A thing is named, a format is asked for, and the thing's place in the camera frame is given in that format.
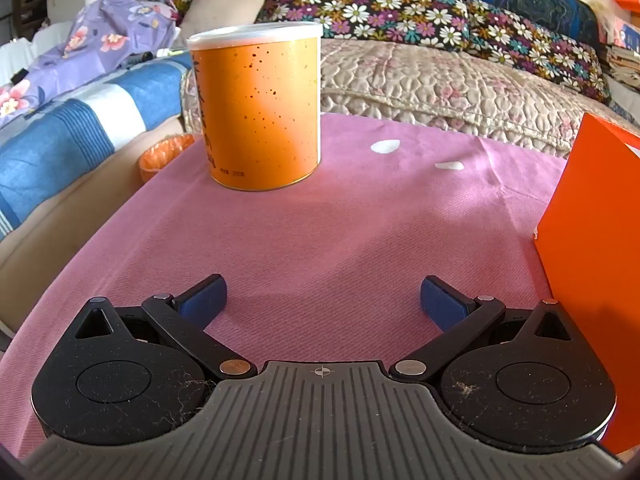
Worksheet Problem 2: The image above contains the orange speckled canister white lid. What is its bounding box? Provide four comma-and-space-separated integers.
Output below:
186, 21, 322, 192

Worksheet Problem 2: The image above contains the beige pillow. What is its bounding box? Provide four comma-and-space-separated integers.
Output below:
178, 0, 277, 41

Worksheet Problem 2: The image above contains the beige quilted bedspread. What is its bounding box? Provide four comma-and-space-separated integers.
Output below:
180, 37, 640, 159

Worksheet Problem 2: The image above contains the orange cardboard box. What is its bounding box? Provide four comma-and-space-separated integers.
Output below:
532, 112, 640, 456

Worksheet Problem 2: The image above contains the orange waste bin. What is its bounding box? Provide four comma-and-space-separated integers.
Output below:
138, 133, 196, 184

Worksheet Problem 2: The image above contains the floral daisy pillow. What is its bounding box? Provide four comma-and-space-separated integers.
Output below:
465, 0, 612, 104
260, 0, 472, 54

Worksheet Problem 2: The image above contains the pink tablecloth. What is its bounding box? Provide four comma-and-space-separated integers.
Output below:
0, 112, 640, 461

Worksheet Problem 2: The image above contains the purple floral cloth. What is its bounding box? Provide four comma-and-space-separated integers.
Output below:
0, 0, 182, 128

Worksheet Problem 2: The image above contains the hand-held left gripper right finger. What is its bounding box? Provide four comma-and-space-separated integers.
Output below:
389, 275, 577, 382

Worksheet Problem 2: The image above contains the stack of books and papers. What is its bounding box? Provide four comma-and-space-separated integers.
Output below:
596, 10, 640, 97

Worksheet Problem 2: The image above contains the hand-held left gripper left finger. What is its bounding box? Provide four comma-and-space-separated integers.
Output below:
74, 274, 258, 382

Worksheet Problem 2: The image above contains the beige sofa seat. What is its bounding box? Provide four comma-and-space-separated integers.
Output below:
0, 115, 187, 333

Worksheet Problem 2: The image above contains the blue striped blanket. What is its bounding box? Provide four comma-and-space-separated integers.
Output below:
0, 51, 193, 241

